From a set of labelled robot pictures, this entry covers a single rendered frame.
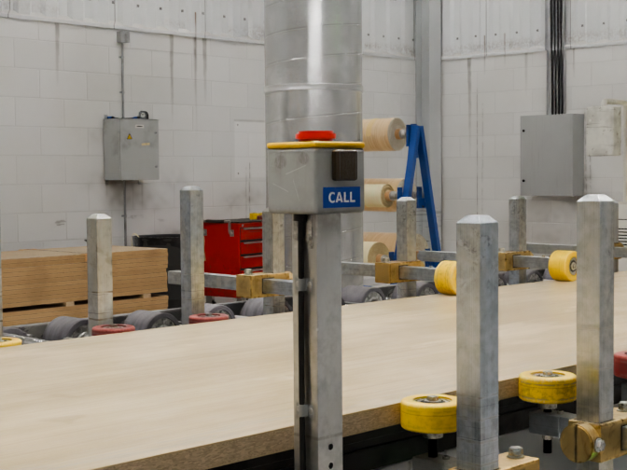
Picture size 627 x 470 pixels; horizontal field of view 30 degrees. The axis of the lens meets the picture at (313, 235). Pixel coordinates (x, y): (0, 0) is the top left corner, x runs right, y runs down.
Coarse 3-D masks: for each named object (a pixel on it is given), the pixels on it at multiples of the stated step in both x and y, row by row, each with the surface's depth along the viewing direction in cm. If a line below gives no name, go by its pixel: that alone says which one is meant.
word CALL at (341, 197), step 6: (324, 192) 112; (330, 192) 113; (336, 192) 113; (342, 192) 114; (348, 192) 114; (354, 192) 115; (324, 198) 112; (330, 198) 113; (336, 198) 113; (342, 198) 114; (348, 198) 114; (354, 198) 115; (324, 204) 112; (330, 204) 113; (336, 204) 113; (342, 204) 114; (348, 204) 114; (354, 204) 115
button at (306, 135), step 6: (300, 132) 115; (306, 132) 114; (312, 132) 114; (318, 132) 114; (324, 132) 114; (330, 132) 115; (300, 138) 115; (306, 138) 114; (312, 138) 114; (318, 138) 114; (324, 138) 114; (330, 138) 115
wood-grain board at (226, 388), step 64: (256, 320) 232; (384, 320) 230; (448, 320) 229; (512, 320) 228; (576, 320) 227; (0, 384) 163; (64, 384) 162; (128, 384) 162; (192, 384) 161; (256, 384) 161; (384, 384) 160; (448, 384) 160; (512, 384) 164; (0, 448) 125; (64, 448) 124; (128, 448) 124; (192, 448) 124; (256, 448) 131
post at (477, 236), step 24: (480, 216) 133; (456, 240) 135; (480, 240) 132; (456, 264) 135; (480, 264) 132; (456, 288) 135; (480, 288) 133; (456, 312) 135; (480, 312) 133; (456, 336) 135; (480, 336) 133; (456, 360) 136; (480, 360) 133; (456, 384) 136; (480, 384) 133; (456, 408) 136; (480, 408) 133; (456, 432) 136; (480, 432) 134; (456, 456) 136; (480, 456) 134
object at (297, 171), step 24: (288, 144) 114; (312, 144) 111; (336, 144) 113; (360, 144) 116; (288, 168) 114; (312, 168) 112; (360, 168) 116; (288, 192) 114; (312, 192) 112; (360, 192) 116
